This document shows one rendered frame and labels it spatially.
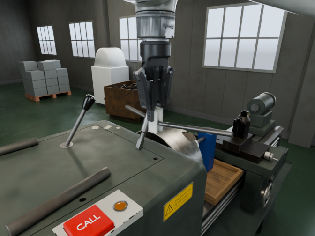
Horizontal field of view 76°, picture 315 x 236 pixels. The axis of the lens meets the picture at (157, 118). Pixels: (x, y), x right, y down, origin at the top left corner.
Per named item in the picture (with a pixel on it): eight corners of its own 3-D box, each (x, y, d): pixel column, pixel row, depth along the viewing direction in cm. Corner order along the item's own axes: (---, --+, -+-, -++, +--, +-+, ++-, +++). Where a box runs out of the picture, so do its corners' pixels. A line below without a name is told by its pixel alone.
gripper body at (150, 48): (154, 40, 43) (154, 83, 46) (178, 40, 49) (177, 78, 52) (131, 40, 48) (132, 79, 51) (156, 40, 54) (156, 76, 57)
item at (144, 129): (133, 146, 59) (145, 109, 56) (138, 145, 60) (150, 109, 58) (138, 149, 57) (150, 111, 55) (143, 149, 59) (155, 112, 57)
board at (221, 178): (214, 206, 90) (215, 198, 89) (156, 172, 113) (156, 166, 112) (242, 176, 110) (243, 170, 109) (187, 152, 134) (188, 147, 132)
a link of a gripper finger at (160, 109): (153, 106, 55) (154, 105, 56) (153, 129, 58) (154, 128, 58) (161, 108, 53) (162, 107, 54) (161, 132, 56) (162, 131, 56)
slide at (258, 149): (258, 164, 111) (259, 157, 109) (192, 140, 138) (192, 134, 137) (268, 152, 123) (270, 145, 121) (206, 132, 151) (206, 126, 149)
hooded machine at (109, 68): (131, 104, 552) (129, 47, 502) (111, 109, 503) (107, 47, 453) (113, 99, 595) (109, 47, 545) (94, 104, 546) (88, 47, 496)
